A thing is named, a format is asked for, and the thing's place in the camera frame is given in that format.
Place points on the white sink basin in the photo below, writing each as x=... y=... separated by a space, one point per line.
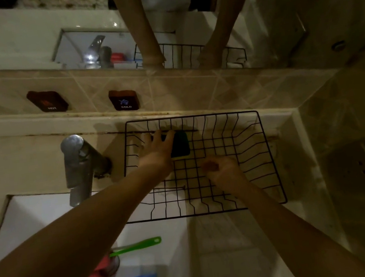
x=161 y=275

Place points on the dark green sponge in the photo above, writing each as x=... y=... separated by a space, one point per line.
x=180 y=143

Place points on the person's left thumb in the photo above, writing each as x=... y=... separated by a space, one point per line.
x=169 y=142

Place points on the person's right hand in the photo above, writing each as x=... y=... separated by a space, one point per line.
x=225 y=173

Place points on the chrome sink faucet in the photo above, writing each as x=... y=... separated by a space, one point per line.
x=76 y=165

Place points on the person's right forearm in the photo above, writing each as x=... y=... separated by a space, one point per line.
x=294 y=236

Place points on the person's left hand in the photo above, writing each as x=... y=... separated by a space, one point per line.
x=155 y=155

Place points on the wall power outlet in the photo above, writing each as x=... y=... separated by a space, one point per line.
x=359 y=167

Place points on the green toothbrush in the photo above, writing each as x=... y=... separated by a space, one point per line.
x=140 y=245

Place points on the wall mirror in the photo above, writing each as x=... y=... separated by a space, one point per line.
x=19 y=34

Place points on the person's left forearm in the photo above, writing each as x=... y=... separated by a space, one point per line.
x=75 y=246

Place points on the dark cold water sign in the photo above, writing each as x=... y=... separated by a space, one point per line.
x=124 y=100

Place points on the person's right fingers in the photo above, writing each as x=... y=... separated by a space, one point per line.
x=209 y=167

